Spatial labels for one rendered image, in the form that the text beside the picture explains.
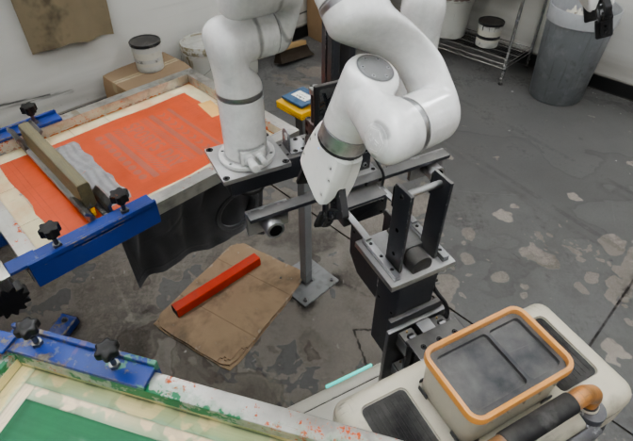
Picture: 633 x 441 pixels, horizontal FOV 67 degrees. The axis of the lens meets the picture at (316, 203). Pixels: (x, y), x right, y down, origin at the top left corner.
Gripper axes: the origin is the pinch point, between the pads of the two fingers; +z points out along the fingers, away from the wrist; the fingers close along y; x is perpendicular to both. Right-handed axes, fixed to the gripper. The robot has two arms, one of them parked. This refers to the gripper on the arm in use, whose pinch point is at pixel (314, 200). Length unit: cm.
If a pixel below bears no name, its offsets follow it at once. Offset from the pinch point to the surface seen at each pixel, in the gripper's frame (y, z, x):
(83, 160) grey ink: -58, 53, -36
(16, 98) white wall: -218, 179, -70
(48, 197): -45, 51, -45
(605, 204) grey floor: -35, 99, 223
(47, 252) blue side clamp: -21, 39, -45
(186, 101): -81, 55, -2
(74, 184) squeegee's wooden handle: -37, 37, -38
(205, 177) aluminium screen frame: -36, 38, -7
